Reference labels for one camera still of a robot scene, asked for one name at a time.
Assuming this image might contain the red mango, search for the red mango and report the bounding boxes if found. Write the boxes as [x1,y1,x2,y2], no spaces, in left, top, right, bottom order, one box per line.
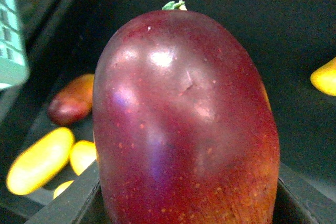
[47,73,94,126]
[93,10,279,223]

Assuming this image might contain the red mango on tray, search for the red mango on tray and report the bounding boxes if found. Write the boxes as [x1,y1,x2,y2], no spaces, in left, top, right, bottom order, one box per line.
[47,73,94,126]

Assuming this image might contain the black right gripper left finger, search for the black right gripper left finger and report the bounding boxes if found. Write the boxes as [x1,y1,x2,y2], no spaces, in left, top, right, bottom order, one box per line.
[27,161,101,223]

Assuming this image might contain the light blue plastic basket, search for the light blue plastic basket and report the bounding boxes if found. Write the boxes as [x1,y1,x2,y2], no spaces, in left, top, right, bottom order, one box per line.
[1,0,29,90]

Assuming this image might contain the yellow mango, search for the yellow mango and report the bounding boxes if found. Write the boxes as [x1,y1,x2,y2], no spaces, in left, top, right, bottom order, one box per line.
[70,140,96,176]
[310,58,336,96]
[6,127,75,196]
[53,180,74,199]

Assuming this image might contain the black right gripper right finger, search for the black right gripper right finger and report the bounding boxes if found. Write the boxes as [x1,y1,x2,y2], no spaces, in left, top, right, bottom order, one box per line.
[273,168,335,223]

